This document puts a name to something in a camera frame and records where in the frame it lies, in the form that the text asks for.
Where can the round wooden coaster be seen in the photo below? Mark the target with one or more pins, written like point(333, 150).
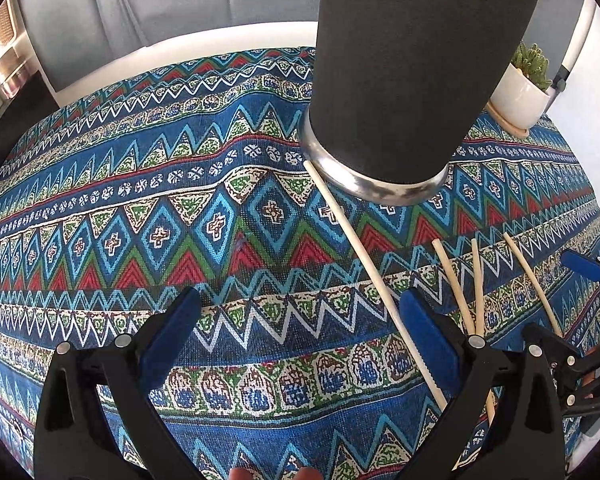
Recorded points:
point(505, 127)

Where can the black wall plug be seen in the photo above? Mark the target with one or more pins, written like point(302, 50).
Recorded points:
point(559, 80)

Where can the grey backdrop cloth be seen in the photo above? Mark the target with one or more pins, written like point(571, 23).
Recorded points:
point(155, 0)

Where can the blue patterned tablecloth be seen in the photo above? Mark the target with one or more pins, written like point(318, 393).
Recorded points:
point(130, 210)

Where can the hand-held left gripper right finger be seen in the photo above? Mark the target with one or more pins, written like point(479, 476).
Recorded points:
point(430, 340)

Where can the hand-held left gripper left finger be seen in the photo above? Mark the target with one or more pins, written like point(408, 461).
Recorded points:
point(172, 340)

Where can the light wooden chopstick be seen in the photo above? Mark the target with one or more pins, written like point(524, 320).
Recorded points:
point(477, 285)
point(532, 285)
point(452, 285)
point(360, 255)

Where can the succulent in white pot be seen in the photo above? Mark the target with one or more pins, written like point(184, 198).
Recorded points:
point(520, 95)

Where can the person's left hand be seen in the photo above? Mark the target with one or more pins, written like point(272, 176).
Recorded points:
point(241, 475)

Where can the desktop storage organizer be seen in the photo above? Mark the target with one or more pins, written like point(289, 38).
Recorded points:
point(12, 55)

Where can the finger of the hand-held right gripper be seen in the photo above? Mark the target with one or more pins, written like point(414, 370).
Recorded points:
point(550, 342)
point(582, 265)

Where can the black cylindrical utensil holder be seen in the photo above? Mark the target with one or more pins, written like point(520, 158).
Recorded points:
point(410, 70)

